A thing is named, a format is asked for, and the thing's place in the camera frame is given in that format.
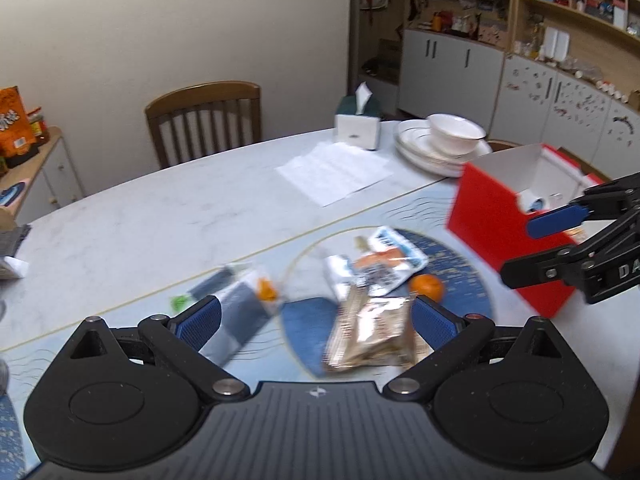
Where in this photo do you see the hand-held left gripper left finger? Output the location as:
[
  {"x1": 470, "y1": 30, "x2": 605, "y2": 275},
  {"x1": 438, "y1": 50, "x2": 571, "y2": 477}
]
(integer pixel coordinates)
[{"x1": 67, "y1": 295, "x2": 251, "y2": 402}]

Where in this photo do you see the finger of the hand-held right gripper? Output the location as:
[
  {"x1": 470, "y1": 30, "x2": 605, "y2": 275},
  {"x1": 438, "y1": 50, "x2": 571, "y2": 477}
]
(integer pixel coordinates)
[
  {"x1": 501, "y1": 217, "x2": 640, "y2": 292},
  {"x1": 525, "y1": 172, "x2": 640, "y2": 240}
]

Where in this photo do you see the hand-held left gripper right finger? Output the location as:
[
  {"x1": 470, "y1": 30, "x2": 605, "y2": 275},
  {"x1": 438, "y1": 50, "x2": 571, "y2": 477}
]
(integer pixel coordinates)
[{"x1": 382, "y1": 296, "x2": 566, "y2": 403}]

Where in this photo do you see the silver snack packet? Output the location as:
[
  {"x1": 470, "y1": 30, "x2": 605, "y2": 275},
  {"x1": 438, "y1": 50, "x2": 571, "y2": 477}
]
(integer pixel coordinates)
[{"x1": 322, "y1": 292, "x2": 432, "y2": 372}]

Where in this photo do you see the red cardboard box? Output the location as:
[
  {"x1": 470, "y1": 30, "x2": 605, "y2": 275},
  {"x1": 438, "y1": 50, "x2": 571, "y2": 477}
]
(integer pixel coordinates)
[{"x1": 446, "y1": 143, "x2": 608, "y2": 319}]

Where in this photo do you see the marble patterned desktop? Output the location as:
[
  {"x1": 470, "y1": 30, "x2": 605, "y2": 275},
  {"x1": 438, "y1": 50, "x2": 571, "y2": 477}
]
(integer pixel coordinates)
[{"x1": 0, "y1": 120, "x2": 640, "y2": 480}]

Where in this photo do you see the orange tangerine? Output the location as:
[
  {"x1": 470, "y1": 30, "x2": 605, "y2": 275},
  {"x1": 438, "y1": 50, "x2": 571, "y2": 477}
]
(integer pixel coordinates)
[{"x1": 409, "y1": 274, "x2": 446, "y2": 307}]

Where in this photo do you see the grey blue snack packet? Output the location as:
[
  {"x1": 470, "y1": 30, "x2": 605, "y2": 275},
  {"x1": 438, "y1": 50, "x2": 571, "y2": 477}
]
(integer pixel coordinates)
[{"x1": 170, "y1": 262, "x2": 287, "y2": 367}]

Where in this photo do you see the white orange stick sachet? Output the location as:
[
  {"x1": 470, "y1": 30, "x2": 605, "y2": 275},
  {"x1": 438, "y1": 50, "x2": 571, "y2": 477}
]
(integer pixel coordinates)
[{"x1": 322, "y1": 250, "x2": 416, "y2": 303}]

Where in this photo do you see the white blue sachet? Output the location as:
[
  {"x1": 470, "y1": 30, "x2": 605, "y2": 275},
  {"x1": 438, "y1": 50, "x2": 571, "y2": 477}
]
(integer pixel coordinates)
[{"x1": 367, "y1": 226, "x2": 430, "y2": 292}]

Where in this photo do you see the white bowl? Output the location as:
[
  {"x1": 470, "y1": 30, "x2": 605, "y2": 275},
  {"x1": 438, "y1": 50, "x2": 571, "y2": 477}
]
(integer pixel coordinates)
[{"x1": 426, "y1": 113, "x2": 487, "y2": 157}]

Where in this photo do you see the stack of white plates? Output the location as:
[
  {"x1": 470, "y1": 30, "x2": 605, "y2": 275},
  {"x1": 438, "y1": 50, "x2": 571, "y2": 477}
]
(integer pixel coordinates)
[{"x1": 394, "y1": 132, "x2": 493, "y2": 179}]

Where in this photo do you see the white plate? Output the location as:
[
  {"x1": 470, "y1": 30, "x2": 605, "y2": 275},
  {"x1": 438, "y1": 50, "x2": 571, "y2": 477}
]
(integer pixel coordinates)
[{"x1": 396, "y1": 119, "x2": 493, "y2": 163}]

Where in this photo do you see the white paper sheet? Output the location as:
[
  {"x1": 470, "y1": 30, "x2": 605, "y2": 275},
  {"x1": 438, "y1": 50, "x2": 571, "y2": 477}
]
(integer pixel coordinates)
[{"x1": 275, "y1": 141, "x2": 394, "y2": 208}]

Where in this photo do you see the small white note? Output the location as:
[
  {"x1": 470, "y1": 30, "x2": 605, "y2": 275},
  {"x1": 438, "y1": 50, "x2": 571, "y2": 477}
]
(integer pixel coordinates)
[{"x1": 0, "y1": 255, "x2": 29, "y2": 281}]

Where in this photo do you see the white sideboard cabinet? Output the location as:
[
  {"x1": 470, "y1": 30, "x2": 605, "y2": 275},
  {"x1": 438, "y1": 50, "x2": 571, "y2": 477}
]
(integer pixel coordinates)
[{"x1": 0, "y1": 126, "x2": 86, "y2": 227}]

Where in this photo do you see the green white tissue box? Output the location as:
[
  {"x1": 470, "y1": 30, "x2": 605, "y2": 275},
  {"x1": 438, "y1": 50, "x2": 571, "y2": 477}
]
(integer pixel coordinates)
[{"x1": 334, "y1": 82, "x2": 383, "y2": 152}]

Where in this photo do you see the red lid jar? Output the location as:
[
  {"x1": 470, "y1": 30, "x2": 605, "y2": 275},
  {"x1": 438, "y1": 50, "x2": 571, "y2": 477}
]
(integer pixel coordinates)
[{"x1": 27, "y1": 107, "x2": 51, "y2": 147}]

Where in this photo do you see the orange snack bag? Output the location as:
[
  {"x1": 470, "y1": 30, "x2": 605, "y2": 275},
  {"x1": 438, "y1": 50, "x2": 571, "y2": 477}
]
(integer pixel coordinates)
[{"x1": 0, "y1": 86, "x2": 40, "y2": 167}]

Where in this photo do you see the wooden grey wall cabinet unit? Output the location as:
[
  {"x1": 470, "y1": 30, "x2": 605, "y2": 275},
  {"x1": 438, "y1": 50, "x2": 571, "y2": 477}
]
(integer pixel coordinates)
[{"x1": 350, "y1": 0, "x2": 640, "y2": 173}]

